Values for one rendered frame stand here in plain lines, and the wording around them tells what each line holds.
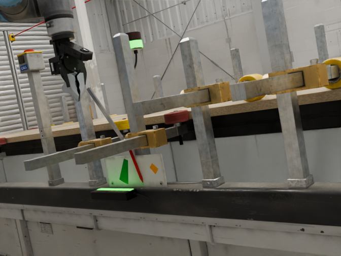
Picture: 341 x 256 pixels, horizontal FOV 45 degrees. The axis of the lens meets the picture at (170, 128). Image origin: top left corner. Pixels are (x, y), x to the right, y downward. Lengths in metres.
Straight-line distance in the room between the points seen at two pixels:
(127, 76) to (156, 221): 0.46
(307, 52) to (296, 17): 0.73
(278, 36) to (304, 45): 7.74
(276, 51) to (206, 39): 8.90
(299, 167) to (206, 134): 0.26
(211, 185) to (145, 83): 10.12
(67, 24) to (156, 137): 0.45
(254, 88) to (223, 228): 0.54
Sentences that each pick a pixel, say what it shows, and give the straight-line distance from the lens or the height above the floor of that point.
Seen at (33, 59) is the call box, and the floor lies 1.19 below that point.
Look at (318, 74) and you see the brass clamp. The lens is 0.93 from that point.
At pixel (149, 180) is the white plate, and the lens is 1.26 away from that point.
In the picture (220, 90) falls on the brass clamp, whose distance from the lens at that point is 1.04.
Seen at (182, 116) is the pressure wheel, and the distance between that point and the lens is 1.33.
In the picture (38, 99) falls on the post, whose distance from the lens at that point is 1.66.
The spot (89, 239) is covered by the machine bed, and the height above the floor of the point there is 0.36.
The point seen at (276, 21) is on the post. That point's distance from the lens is 0.97.
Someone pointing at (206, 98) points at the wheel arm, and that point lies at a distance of 1.05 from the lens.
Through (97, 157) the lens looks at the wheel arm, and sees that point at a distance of 1.10.
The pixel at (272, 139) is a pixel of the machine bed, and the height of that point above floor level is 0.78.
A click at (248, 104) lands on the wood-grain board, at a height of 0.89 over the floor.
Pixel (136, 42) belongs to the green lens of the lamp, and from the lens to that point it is 1.30.
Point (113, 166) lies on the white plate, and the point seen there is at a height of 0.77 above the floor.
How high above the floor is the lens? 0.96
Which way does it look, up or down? 4 degrees down
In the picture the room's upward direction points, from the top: 10 degrees counter-clockwise
